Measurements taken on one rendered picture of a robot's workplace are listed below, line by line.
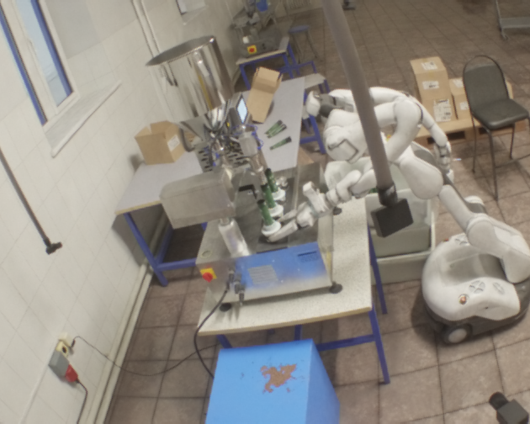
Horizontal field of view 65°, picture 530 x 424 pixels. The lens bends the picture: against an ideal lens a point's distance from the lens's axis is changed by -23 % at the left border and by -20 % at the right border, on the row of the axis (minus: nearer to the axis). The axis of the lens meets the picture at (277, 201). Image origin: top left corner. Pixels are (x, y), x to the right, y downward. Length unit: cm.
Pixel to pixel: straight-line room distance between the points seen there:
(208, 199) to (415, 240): 138
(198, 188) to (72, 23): 271
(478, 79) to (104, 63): 299
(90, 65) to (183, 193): 256
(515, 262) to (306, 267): 115
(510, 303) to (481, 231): 46
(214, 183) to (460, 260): 144
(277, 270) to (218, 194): 37
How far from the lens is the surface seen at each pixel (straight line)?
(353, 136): 177
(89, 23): 414
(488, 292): 242
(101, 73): 420
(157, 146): 368
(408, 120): 169
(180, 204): 188
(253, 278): 200
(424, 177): 208
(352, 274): 209
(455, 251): 267
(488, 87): 366
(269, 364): 206
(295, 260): 192
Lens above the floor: 212
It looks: 30 degrees down
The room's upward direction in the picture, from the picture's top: 21 degrees counter-clockwise
